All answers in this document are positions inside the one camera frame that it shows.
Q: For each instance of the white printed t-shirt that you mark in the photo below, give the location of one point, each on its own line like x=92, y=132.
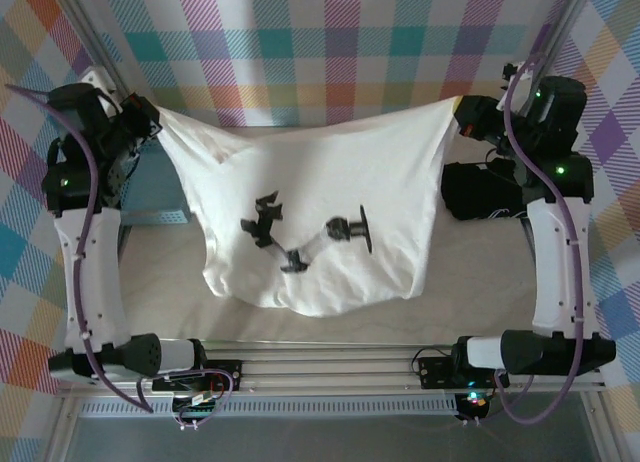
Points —
x=325, y=182

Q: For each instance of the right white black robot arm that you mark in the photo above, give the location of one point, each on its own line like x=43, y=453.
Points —
x=560, y=282

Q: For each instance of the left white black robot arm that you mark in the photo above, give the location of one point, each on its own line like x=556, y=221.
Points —
x=90, y=282

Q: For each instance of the folded black t-shirt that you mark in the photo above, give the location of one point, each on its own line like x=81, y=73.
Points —
x=475, y=192

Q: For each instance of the blue plastic basket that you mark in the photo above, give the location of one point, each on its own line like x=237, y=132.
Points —
x=155, y=197

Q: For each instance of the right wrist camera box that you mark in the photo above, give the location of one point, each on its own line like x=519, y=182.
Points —
x=520, y=82

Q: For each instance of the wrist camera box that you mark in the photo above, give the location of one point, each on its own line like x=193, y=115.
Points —
x=97, y=79
x=520, y=82

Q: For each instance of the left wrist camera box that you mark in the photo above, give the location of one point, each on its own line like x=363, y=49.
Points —
x=97, y=79

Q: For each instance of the left aluminium frame post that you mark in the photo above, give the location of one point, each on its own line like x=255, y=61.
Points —
x=84, y=12

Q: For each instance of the aluminium frame post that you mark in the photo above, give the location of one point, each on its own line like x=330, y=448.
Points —
x=84, y=12
x=567, y=7

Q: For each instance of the right aluminium frame post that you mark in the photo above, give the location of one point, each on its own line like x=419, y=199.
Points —
x=567, y=7

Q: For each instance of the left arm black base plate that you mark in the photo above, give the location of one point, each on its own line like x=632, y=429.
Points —
x=230, y=369

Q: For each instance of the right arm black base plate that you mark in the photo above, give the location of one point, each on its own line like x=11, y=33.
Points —
x=435, y=372

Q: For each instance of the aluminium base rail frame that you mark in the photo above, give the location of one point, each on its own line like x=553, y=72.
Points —
x=325, y=369

